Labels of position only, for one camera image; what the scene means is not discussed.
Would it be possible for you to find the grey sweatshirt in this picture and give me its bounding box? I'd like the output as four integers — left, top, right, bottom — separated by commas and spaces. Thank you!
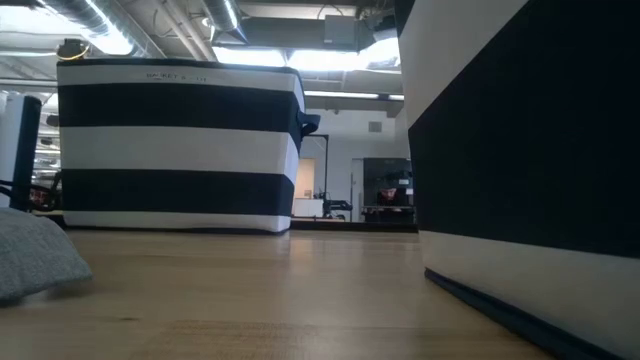
0, 207, 95, 305

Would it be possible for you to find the beige door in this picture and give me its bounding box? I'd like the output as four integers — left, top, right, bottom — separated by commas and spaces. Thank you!
294, 158, 317, 200

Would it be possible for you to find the white cabinet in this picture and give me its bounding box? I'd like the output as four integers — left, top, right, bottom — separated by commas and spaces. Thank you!
292, 198, 325, 219

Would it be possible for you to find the dark cabinet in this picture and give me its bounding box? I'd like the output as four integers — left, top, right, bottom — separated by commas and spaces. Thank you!
362, 157, 416, 225

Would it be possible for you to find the person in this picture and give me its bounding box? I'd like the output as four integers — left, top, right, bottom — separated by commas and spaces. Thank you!
374, 183, 416, 209

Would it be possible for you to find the ceiling strip light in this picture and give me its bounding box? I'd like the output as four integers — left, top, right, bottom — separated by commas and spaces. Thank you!
303, 89, 405, 101

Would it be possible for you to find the ceiling light panel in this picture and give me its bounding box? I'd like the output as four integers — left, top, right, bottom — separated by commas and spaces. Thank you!
287, 37, 401, 72
212, 45, 286, 69

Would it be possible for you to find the striped fabric basket with label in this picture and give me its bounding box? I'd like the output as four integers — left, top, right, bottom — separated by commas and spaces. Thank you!
55, 57, 322, 236

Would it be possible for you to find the grey ceiling unit box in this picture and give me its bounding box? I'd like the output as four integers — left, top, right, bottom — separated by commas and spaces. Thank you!
323, 13, 362, 47

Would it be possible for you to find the navy white striped fabric basket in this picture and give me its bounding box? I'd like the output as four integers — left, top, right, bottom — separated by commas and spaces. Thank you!
397, 0, 640, 360

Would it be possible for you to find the black aluminium table frame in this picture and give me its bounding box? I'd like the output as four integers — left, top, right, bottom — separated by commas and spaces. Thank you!
32, 209, 420, 235

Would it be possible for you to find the silver round air duct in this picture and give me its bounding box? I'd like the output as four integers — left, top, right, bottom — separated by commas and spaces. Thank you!
201, 0, 250, 45

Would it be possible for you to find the long silver air duct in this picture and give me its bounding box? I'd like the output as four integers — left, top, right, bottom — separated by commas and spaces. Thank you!
42, 0, 168, 59

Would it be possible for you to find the black cable bundle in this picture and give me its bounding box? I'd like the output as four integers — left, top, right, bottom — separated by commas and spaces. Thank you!
0, 169, 64, 212

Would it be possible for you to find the black yellow cord reel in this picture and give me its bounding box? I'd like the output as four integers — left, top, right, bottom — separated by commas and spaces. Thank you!
54, 38, 92, 63

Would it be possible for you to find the black vertical post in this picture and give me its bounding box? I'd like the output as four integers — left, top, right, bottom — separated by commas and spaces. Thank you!
9, 93, 45, 212

